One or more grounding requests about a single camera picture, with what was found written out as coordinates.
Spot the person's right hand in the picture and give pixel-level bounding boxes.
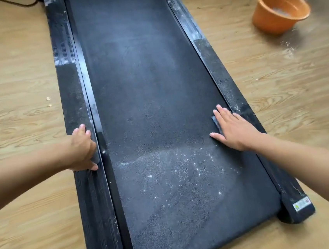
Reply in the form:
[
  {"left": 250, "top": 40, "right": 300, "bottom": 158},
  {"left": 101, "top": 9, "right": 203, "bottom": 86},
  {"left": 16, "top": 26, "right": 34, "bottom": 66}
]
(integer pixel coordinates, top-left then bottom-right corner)
[{"left": 206, "top": 100, "right": 266, "bottom": 157}]

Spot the person's left hand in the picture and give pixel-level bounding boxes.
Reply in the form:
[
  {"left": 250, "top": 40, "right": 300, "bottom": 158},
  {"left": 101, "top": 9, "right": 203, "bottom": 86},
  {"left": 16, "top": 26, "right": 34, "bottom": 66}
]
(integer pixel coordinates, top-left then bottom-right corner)
[{"left": 64, "top": 122, "right": 100, "bottom": 174}]

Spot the blue-grey cleaning cloth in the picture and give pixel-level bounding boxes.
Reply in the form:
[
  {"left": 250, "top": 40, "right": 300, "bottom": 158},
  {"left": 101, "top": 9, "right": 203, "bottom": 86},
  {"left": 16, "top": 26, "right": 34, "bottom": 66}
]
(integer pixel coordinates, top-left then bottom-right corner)
[{"left": 211, "top": 115, "right": 223, "bottom": 133}]

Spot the person's left forearm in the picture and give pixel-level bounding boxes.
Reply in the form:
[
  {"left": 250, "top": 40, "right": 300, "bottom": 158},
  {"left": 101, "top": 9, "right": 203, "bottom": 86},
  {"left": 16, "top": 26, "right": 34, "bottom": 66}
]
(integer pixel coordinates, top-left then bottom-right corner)
[{"left": 0, "top": 138, "right": 77, "bottom": 220}]

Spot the person's right forearm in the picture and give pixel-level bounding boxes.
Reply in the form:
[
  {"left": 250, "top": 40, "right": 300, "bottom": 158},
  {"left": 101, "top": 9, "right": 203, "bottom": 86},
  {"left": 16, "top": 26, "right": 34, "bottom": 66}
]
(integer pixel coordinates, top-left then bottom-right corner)
[{"left": 253, "top": 126, "right": 329, "bottom": 232}]

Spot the black treadmill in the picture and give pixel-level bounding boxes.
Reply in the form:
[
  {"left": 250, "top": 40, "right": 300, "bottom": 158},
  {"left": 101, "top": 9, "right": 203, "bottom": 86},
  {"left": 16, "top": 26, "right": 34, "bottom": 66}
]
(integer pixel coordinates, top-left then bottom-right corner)
[{"left": 34, "top": 0, "right": 320, "bottom": 249}]

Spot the orange plastic basin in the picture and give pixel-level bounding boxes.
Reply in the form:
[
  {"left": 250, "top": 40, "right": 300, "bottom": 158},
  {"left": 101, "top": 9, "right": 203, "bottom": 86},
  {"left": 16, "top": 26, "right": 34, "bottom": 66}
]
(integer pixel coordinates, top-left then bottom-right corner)
[{"left": 250, "top": 0, "right": 313, "bottom": 38}]

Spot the black power cable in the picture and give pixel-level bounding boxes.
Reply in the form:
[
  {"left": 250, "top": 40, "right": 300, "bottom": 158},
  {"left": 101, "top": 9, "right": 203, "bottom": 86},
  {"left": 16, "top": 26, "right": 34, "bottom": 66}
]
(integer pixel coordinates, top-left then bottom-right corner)
[{"left": 0, "top": 0, "right": 39, "bottom": 11}]

